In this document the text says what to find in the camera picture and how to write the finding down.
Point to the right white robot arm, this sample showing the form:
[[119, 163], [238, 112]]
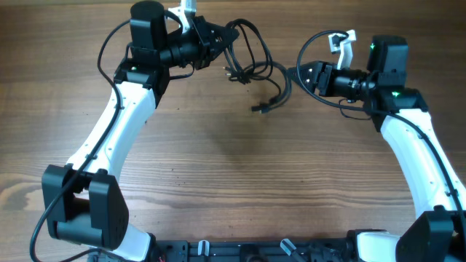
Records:
[[401, 115]]

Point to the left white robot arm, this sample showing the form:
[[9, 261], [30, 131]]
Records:
[[83, 201]]

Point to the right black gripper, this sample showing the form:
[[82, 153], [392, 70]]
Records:
[[319, 68]]

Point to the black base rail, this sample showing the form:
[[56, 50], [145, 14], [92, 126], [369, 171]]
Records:
[[286, 250]]

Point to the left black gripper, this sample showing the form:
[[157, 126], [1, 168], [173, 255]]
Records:
[[210, 48]]

